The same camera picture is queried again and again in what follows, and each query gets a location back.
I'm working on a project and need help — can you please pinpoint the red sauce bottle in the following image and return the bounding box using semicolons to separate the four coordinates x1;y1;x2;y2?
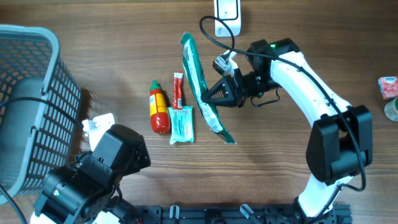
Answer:
149;80;171;134

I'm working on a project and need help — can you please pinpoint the red stick sachet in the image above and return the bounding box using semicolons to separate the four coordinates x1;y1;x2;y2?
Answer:
172;72;184;110

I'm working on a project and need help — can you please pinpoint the teal wet wipes pack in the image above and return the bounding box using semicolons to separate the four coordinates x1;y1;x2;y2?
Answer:
168;106;194;145

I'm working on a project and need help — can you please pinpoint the green 3M gloves package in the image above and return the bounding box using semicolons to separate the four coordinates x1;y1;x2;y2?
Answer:
180;32;237;144

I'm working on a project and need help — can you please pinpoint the red small carton box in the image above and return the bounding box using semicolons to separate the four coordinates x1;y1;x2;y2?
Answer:
378;77;398;100

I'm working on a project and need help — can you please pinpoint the green lid jar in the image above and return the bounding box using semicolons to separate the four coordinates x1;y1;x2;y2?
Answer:
384;98;398;121

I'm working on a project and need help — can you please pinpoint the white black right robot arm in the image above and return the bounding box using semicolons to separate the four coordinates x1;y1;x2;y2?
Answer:
201;39;373;223

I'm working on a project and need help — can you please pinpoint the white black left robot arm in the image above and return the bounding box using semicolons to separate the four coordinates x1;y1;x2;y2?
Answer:
34;124;151;223

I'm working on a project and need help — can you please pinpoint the white barcode scanner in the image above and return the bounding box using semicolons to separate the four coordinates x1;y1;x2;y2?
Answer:
213;0;241;37

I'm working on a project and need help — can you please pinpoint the grey plastic basket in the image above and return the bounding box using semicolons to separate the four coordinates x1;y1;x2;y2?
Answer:
1;24;82;197

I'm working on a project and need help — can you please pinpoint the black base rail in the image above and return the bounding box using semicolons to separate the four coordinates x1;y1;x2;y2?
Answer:
124;203;353;224

